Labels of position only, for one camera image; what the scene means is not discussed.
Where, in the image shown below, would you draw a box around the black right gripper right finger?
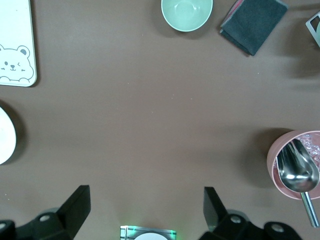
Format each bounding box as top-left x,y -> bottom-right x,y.
198,186 -> 303,240

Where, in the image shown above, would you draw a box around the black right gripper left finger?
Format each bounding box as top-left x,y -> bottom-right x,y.
0,184 -> 91,240

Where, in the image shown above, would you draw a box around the white round plate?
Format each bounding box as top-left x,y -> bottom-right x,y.
0,106 -> 18,166

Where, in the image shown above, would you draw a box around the pink bowl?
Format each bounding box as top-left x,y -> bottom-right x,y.
266,129 -> 320,201

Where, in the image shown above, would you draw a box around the steel scoop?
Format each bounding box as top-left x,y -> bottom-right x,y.
276,138 -> 320,228

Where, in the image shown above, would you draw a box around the clear ice pieces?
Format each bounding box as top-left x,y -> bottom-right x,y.
299,133 -> 320,167

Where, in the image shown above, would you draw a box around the dark grey folded cloth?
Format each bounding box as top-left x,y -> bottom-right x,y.
219,0 -> 289,57

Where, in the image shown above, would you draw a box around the cream bear print tray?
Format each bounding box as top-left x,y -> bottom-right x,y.
0,0 -> 38,88

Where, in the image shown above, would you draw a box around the pale green bowl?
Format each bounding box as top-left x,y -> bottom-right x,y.
160,0 -> 214,33

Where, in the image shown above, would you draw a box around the pale green cup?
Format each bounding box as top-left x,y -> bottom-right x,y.
314,18 -> 320,48

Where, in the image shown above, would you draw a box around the white wire cup rack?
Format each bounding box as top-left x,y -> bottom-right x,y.
305,9 -> 320,48

